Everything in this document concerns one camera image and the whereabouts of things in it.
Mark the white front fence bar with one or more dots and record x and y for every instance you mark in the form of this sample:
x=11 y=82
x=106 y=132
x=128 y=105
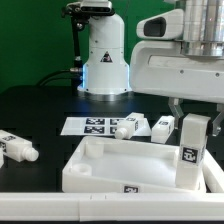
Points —
x=111 y=207

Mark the white desk top tray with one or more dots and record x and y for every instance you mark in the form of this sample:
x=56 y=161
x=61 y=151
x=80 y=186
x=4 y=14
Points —
x=104 y=165

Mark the black camera stand pole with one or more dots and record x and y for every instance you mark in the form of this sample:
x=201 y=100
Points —
x=77 y=79

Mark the white marker sheet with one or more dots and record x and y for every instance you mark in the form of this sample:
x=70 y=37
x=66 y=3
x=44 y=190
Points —
x=98 y=126

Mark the black camera on stand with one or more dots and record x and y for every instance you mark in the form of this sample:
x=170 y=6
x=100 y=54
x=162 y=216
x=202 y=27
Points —
x=89 y=8

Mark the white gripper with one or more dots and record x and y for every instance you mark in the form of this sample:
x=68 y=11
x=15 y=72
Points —
x=181 y=55

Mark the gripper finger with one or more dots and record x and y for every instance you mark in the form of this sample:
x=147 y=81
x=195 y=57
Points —
x=215 y=127

